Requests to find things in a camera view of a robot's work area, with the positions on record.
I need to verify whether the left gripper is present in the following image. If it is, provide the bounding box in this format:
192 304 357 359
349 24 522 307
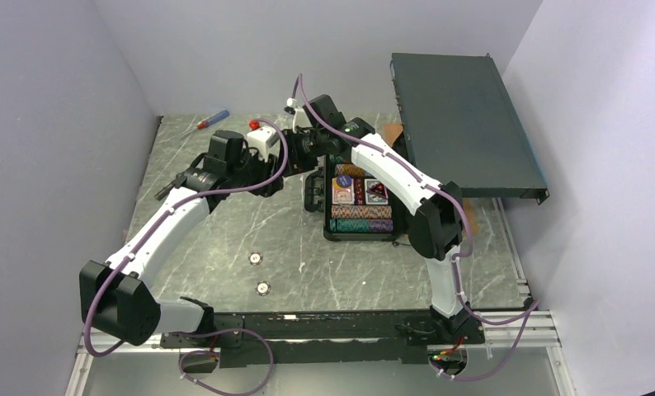
228 146 283 198

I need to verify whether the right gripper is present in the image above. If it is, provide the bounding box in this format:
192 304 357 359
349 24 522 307
278 128 329 177

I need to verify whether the red playing card deck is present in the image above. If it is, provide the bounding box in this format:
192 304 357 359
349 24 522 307
332 175 356 205

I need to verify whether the red triangular dealer button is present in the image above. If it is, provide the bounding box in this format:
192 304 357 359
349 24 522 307
365 180 388 202

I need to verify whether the blue playing card deck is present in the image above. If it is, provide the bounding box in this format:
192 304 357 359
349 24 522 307
364 178 389 205

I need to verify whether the poker chip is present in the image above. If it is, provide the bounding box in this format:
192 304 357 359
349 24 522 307
256 281 271 296
248 252 263 266

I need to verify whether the blue small blind button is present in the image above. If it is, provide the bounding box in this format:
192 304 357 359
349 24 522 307
335 175 353 188

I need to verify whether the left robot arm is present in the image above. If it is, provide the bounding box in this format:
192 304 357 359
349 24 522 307
79 125 289 357

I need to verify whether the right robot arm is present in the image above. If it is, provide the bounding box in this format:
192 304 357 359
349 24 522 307
285 95 480 342

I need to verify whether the top chip row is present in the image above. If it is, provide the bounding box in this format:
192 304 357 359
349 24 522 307
328 155 351 164

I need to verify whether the chip row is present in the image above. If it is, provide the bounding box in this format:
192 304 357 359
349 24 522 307
330 205 393 219
328 219 394 233
328 155 351 164
334 163 369 177

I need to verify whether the blue red screwdriver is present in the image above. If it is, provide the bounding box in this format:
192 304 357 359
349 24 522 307
182 110 230 138

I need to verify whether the black poker chip case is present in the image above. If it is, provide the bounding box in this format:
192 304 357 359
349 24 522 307
303 155 408 243

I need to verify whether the bottom chip row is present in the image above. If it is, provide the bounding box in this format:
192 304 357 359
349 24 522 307
328 219 394 233

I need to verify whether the dark grey rack box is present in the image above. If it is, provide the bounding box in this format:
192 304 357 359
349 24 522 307
390 53 549 204

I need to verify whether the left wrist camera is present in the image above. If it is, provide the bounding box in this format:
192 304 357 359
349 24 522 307
246 120 280 162

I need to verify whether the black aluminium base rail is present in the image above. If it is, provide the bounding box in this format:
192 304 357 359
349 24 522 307
76 309 561 368

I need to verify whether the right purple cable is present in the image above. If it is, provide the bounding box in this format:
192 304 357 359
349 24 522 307
293 73 540 382

